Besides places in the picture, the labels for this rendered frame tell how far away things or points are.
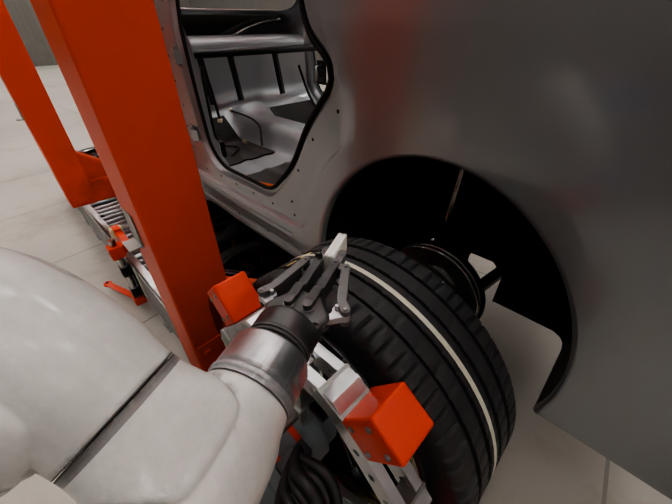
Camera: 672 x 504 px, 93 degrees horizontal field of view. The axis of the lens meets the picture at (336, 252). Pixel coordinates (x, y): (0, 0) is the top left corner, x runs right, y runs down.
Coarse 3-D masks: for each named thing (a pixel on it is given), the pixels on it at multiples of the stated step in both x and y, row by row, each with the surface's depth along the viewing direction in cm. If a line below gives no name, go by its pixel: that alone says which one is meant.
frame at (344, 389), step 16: (224, 336) 74; (320, 352) 52; (320, 368) 54; (336, 368) 50; (304, 384) 50; (320, 384) 48; (336, 384) 48; (352, 384) 48; (320, 400) 48; (336, 400) 46; (352, 400) 47; (336, 416) 46; (352, 448) 47; (368, 464) 46; (368, 480) 48; (384, 480) 46; (400, 480) 50; (416, 480) 49; (352, 496) 75; (384, 496) 46; (400, 496) 47; (416, 496) 48
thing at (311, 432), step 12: (312, 420) 64; (288, 432) 61; (300, 432) 62; (312, 432) 63; (324, 432) 65; (336, 432) 68; (288, 444) 60; (312, 444) 62; (324, 444) 64; (312, 456) 62; (276, 480) 57; (264, 492) 56
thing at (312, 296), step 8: (336, 264) 46; (328, 272) 44; (336, 272) 46; (320, 280) 43; (328, 280) 43; (312, 288) 41; (320, 288) 40; (328, 288) 43; (312, 296) 39; (320, 296) 41; (304, 304) 38; (312, 304) 38
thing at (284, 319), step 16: (272, 304) 39; (320, 304) 39; (256, 320) 35; (272, 320) 33; (288, 320) 34; (304, 320) 35; (320, 320) 37; (288, 336) 32; (304, 336) 34; (304, 352) 33
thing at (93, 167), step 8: (80, 152) 220; (80, 160) 213; (88, 160) 217; (96, 160) 220; (88, 168) 218; (96, 168) 222; (88, 176) 220; (96, 176) 223; (104, 176) 226; (96, 184) 224; (104, 184) 228; (96, 192) 226; (104, 192) 230; (112, 192) 233
